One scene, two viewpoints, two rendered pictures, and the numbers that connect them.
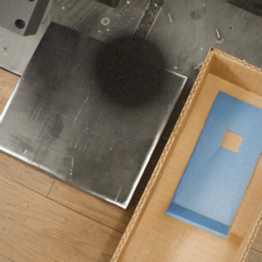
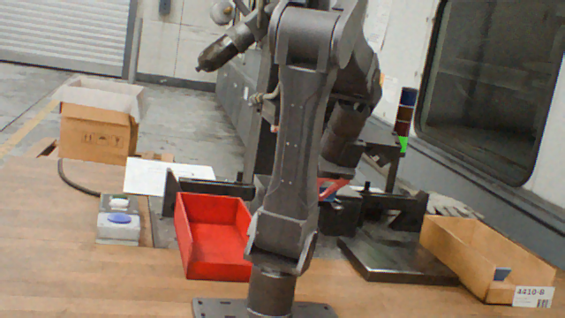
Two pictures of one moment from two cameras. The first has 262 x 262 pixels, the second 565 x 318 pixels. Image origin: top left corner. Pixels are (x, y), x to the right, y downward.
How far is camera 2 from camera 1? 111 cm
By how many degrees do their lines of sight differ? 67
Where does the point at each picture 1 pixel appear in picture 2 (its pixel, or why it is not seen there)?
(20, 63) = (338, 256)
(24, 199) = (410, 292)
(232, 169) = not seen: hidden behind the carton
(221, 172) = not seen: hidden behind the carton
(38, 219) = (426, 297)
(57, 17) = (332, 243)
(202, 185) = not seen: hidden behind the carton
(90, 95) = (390, 251)
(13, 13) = (391, 140)
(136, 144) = (431, 260)
